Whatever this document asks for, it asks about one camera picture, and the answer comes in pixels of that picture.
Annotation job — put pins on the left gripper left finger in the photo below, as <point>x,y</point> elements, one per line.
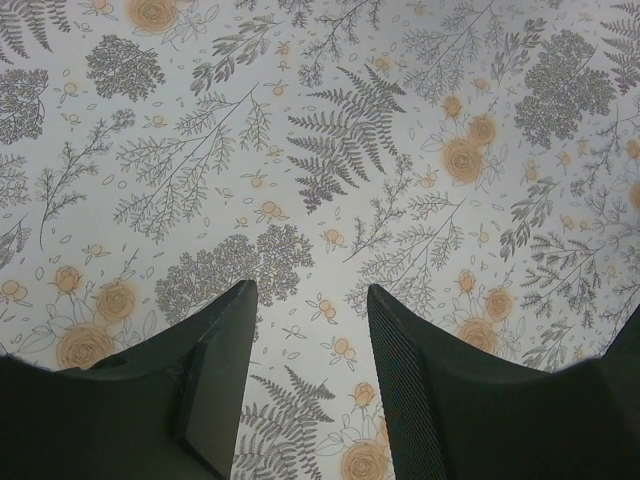
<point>166,408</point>

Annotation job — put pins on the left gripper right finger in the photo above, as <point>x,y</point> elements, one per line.
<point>455,412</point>

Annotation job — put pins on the floral table cloth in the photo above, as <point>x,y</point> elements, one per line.
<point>478,160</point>

